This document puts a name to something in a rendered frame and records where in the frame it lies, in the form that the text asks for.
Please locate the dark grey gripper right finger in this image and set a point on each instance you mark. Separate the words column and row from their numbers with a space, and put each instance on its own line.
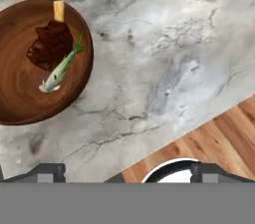
column 207, row 172

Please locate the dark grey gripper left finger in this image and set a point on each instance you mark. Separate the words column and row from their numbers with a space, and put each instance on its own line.
column 50, row 172

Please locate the brown wooden bowl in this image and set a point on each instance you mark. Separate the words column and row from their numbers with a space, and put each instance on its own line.
column 20, row 78

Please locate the green and white fish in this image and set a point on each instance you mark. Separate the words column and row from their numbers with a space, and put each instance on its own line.
column 59, row 70

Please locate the white and black round object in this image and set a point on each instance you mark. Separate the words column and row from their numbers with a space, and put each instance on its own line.
column 171, row 172

